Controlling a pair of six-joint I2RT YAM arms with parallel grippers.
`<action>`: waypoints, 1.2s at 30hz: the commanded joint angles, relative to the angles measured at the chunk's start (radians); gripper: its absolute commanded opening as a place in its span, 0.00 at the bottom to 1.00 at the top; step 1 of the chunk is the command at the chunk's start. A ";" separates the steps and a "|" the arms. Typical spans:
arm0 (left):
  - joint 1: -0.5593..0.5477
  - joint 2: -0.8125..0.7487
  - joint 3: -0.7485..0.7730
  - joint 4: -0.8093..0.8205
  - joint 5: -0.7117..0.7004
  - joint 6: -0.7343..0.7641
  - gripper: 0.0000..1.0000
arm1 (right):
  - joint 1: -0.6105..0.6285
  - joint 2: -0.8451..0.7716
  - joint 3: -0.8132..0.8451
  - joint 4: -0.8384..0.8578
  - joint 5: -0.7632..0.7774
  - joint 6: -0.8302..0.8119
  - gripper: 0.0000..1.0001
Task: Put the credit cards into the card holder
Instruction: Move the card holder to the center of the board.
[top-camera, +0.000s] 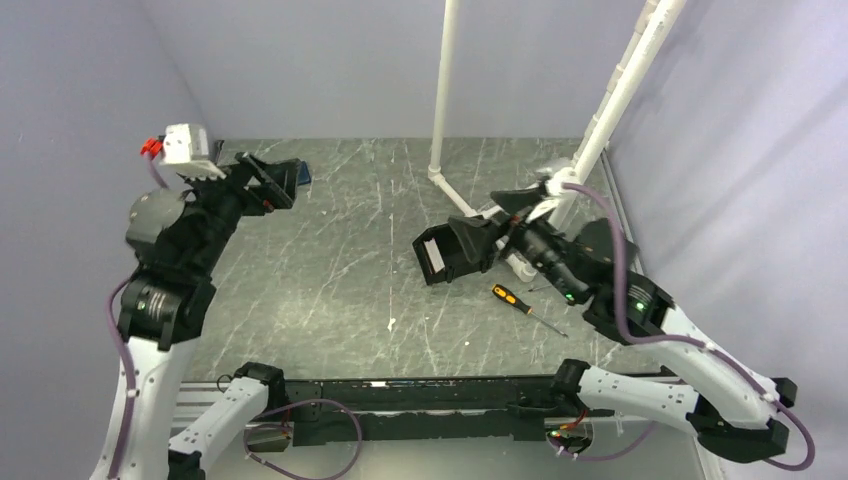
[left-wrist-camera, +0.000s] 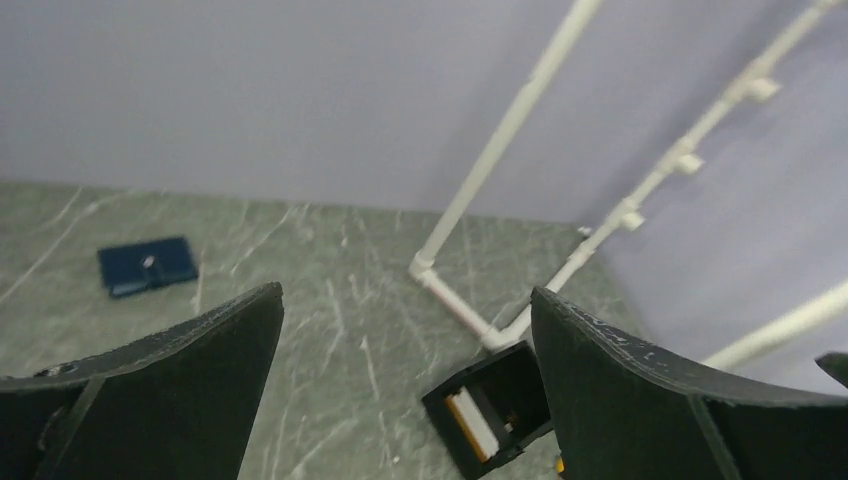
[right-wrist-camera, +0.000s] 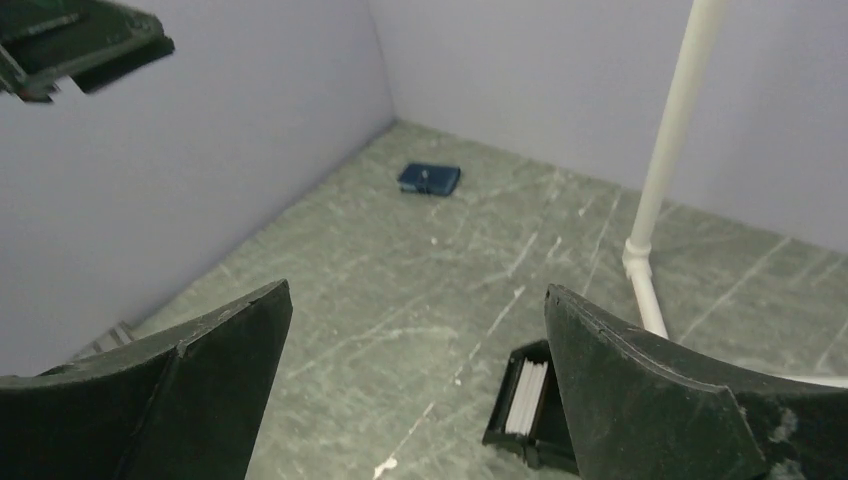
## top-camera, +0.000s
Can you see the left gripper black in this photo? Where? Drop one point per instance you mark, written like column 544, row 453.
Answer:
column 259, row 198

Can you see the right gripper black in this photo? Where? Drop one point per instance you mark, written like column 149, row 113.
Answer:
column 476, row 232

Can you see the blue card holder wallet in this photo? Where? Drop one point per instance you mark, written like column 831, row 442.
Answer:
column 305, row 176

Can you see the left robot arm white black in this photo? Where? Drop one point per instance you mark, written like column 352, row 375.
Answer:
column 156, row 318

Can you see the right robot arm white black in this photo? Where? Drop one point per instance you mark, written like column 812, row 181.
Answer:
column 731, row 411

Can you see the black card storage box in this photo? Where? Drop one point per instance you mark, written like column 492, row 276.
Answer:
column 440, row 256

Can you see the orange black screwdriver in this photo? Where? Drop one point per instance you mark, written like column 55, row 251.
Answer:
column 508, row 297

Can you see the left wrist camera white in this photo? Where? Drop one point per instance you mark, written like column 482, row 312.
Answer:
column 185, row 149

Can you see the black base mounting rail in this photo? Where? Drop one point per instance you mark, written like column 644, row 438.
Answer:
column 520, row 408

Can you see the white pvc pipe frame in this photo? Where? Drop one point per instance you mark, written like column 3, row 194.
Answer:
column 655, row 22

